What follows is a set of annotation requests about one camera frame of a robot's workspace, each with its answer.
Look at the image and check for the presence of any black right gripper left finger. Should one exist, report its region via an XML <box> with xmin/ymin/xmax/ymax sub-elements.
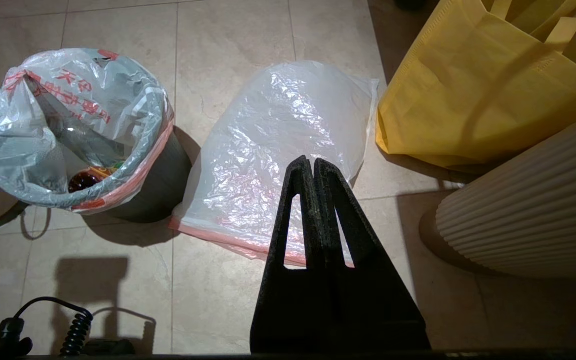
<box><xmin>250</xmin><ymin>156</ymin><xmax>329</xmax><ymax>353</ymax></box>

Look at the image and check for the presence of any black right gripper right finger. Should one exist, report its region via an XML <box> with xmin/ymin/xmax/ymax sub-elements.
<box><xmin>314</xmin><ymin>158</ymin><xmax>431</xmax><ymax>353</ymax></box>

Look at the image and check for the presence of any white red-printed used trash bag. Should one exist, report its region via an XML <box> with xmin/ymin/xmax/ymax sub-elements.
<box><xmin>0</xmin><ymin>47</ymin><xmax>175</xmax><ymax>213</ymax></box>

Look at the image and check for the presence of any black trash bin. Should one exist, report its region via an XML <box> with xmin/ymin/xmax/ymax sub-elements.
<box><xmin>80</xmin><ymin>132</ymin><xmax>192</xmax><ymax>224</ymax></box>

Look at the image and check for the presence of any clear pink-edged new trash bag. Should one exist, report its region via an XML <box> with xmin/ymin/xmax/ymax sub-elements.
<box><xmin>168</xmin><ymin>61</ymin><xmax>380</xmax><ymax>268</ymax></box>

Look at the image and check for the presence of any yellow fabric tote bag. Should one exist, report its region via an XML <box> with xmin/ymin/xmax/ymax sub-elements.
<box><xmin>375</xmin><ymin>0</ymin><xmax>576</xmax><ymax>173</ymax></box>

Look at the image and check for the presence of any brown bottle yellow-green label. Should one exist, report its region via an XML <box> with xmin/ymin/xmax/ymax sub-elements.
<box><xmin>68</xmin><ymin>167</ymin><xmax>119</xmax><ymax>194</ymax></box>

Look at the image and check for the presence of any cream ribbed pedestal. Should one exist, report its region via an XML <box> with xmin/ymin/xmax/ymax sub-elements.
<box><xmin>435</xmin><ymin>107</ymin><xmax>576</xmax><ymax>280</ymax></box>

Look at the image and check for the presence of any black coiled cable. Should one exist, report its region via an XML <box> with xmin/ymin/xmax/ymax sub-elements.
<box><xmin>12</xmin><ymin>296</ymin><xmax>95</xmax><ymax>357</ymax></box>

